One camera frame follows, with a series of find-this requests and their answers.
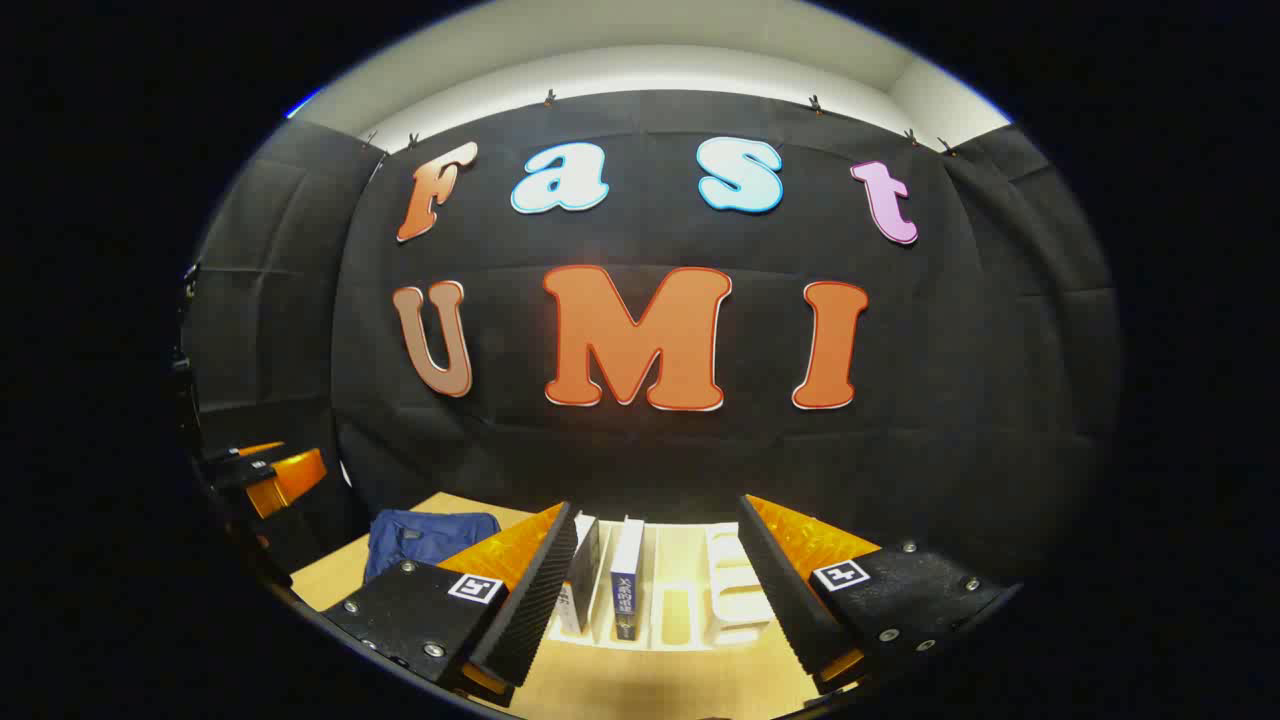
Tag blue schoolbag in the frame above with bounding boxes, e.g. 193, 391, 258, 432
363, 510, 501, 584

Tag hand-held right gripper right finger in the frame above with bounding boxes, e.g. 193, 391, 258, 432
738, 494, 1021, 696

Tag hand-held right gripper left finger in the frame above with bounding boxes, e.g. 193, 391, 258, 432
322, 502, 579, 709

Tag portrait cover book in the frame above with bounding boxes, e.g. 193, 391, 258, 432
558, 514, 601, 636

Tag blue cover book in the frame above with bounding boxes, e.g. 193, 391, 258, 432
610, 517, 646, 641

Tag white bookshelf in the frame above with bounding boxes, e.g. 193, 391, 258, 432
548, 515, 776, 653

